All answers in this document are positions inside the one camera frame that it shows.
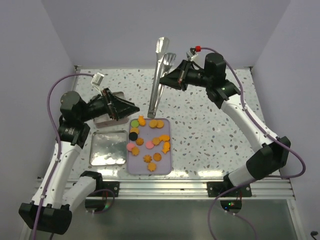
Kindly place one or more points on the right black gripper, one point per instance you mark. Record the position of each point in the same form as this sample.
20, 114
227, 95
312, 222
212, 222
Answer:
178, 78

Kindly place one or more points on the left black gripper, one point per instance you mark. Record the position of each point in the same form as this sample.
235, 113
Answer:
123, 108

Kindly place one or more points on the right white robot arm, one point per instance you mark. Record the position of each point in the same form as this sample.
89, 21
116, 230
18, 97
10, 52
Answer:
270, 151

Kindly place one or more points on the cookie tin with liners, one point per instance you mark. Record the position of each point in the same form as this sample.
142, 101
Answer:
105, 120

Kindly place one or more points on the green sandwich cookie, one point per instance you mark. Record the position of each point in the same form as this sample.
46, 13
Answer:
135, 123

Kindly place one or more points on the orange sandwich cookie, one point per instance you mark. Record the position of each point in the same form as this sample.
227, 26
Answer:
135, 130

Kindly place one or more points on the orange fish cookie top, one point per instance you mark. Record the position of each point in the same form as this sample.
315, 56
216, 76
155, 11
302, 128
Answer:
141, 120

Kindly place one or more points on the orange fish cookie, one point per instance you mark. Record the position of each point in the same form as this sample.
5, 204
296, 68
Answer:
141, 120
166, 147

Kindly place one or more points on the black sandwich cookie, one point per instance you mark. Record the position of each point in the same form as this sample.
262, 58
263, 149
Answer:
133, 136

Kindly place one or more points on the round orange cookie top left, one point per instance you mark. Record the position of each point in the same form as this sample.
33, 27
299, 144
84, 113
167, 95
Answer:
153, 123

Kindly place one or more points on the orange swirl cookie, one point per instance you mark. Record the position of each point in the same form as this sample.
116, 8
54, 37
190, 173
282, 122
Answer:
139, 141

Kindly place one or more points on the pink sandwich cookie left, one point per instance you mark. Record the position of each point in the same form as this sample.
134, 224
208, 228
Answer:
130, 146

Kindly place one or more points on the pink sandwich cookie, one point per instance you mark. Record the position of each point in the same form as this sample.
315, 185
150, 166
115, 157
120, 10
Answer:
130, 146
149, 145

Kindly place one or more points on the orange leaf cookie left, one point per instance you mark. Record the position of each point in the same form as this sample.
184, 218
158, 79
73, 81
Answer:
135, 151

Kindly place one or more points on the orange leaf cookie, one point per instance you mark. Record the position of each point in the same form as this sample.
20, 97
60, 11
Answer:
151, 166
135, 151

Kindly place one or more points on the pink sandwich cookie centre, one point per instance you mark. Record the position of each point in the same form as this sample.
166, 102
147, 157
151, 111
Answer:
149, 145

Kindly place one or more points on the round orange cookie centre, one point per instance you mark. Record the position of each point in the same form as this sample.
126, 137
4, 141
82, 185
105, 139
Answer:
156, 141

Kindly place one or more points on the orange shell cookie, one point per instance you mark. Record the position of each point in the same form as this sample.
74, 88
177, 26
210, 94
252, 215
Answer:
164, 138

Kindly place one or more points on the lavender plastic tray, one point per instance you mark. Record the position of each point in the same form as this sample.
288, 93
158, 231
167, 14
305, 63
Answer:
136, 164

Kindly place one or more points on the orange rosette cookie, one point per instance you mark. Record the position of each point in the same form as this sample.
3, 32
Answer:
147, 158

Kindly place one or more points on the orange fish cookie right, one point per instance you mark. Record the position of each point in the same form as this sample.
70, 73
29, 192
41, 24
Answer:
166, 147

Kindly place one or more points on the orange chip cookie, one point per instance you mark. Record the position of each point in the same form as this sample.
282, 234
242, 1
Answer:
157, 157

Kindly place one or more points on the orange leaf cookie bottom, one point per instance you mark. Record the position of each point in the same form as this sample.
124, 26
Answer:
151, 166

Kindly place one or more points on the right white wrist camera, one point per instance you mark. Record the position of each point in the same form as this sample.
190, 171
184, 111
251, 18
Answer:
192, 54

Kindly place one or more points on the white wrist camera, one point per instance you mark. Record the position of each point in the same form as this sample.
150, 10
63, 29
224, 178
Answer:
97, 80
192, 54

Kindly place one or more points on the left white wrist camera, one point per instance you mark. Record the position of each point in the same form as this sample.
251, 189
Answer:
97, 80

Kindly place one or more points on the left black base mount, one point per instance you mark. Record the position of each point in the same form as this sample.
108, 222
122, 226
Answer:
104, 189

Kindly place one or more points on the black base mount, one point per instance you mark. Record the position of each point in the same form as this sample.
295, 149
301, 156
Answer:
104, 189
214, 188

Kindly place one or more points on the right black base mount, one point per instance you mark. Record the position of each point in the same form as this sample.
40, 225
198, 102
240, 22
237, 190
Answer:
214, 188

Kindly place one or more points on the aluminium front rail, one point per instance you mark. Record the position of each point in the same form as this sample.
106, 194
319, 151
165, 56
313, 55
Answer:
174, 189

